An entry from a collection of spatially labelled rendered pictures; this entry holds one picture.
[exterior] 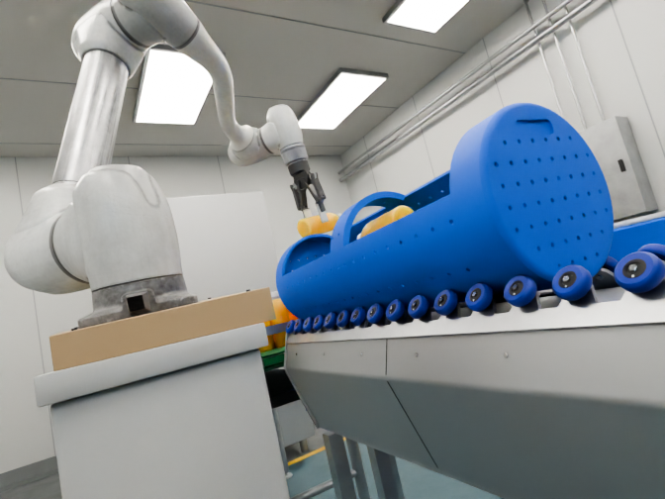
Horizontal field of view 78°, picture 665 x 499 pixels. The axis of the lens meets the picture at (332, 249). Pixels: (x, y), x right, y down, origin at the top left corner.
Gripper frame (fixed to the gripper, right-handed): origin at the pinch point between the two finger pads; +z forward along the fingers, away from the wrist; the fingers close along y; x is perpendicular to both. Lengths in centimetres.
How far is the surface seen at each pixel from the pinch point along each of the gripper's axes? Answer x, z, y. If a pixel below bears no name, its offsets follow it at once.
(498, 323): 46, 30, -78
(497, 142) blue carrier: 42, 6, -85
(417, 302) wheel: 40, 27, -61
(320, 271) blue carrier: 34.2, 16.6, -31.7
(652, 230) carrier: -16, 32, -88
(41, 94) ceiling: -10, -202, 298
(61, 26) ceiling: -12, -204, 202
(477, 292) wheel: 44, 26, -75
